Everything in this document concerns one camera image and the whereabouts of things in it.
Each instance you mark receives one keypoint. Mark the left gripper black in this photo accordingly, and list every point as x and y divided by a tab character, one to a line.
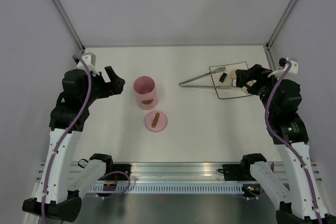
114	87

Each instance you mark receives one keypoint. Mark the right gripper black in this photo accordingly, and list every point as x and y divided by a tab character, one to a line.
255	72

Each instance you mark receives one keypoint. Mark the black white sushi piece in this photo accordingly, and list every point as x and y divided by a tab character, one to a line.
223	77

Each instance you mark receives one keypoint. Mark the metal tongs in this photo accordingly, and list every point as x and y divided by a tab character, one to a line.
186	84

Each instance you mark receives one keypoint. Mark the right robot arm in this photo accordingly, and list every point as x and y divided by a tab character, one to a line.
301	201

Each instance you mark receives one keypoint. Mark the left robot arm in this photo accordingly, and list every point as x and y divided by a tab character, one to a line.
57	197

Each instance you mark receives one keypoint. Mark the pink cylindrical lunch box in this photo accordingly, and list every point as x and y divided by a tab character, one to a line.
145	92

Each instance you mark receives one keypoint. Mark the pink lunch box lid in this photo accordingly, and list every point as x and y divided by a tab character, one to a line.
156	121

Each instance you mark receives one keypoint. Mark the round beige bun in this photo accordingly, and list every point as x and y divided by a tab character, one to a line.
233	75

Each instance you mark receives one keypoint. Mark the white square plate black rim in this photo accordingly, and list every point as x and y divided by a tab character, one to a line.
234	92

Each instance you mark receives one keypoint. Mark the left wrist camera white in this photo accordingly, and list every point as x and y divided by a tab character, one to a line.
90	60

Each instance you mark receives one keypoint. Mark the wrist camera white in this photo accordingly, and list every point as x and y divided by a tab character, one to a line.
90	60
288	67

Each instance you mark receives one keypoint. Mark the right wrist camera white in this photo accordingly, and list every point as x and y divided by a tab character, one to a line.
288	67

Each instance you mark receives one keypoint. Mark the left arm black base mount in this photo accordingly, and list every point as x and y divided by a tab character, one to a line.
126	168

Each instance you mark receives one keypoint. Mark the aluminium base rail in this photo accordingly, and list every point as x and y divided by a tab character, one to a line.
206	172

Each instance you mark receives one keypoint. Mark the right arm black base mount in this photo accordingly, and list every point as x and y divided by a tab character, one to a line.
232	172

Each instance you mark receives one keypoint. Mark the white slotted cable duct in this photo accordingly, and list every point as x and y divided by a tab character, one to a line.
161	188

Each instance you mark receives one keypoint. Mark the left aluminium frame post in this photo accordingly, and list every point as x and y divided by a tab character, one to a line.
68	24

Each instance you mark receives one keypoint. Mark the aluminium frame post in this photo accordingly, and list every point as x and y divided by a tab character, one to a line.
68	24
289	8

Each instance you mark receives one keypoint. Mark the right aluminium frame post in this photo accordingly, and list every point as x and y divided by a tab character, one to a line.
289	8

